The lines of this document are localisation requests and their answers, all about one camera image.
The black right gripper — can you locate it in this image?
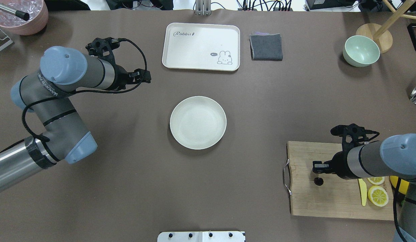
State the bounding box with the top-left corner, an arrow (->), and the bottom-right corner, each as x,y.
312,151 -> 350,180

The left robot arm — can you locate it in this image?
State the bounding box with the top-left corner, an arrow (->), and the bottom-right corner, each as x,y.
0,44 -> 151,192

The metal scoop in bowl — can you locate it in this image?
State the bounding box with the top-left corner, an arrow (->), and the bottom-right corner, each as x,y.
0,3 -> 30,21

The lemon slice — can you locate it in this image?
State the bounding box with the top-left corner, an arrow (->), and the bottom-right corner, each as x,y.
367,185 -> 389,207
367,176 -> 385,186

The lemon slice lower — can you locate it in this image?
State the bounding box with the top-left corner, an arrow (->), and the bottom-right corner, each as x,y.
367,176 -> 385,186

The beige round plate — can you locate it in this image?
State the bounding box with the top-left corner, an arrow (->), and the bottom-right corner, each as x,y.
169,95 -> 227,150

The wooden cutting board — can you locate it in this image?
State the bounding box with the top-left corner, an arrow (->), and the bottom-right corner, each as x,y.
287,141 -> 393,220

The yellow lemon upper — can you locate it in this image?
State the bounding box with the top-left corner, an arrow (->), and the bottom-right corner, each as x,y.
389,176 -> 410,195

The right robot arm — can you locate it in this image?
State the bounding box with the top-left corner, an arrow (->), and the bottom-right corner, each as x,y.
313,133 -> 416,242

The lemon slice upper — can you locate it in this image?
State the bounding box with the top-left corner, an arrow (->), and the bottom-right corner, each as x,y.
367,185 -> 389,207

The pink bowl with ice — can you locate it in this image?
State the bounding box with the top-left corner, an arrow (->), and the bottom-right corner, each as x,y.
0,0 -> 49,36

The mint green bowl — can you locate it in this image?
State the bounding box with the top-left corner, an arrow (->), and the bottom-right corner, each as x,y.
342,35 -> 381,67

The yellow plastic knife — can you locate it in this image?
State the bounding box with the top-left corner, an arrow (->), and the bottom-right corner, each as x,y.
358,178 -> 367,206

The wooden cup stand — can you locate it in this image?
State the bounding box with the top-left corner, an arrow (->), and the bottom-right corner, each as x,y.
356,0 -> 416,53

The white rabbit tray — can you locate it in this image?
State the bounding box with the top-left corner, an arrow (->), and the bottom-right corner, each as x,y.
162,23 -> 240,72

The dark red cherry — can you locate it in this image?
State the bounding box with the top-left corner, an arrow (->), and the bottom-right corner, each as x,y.
314,177 -> 324,186

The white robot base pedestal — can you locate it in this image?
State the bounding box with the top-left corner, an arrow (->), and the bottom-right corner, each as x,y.
157,231 -> 246,242

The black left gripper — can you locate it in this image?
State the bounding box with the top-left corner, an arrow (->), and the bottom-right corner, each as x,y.
112,65 -> 152,91

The grey folded cloth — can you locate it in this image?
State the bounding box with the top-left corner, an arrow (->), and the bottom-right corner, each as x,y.
249,33 -> 283,61

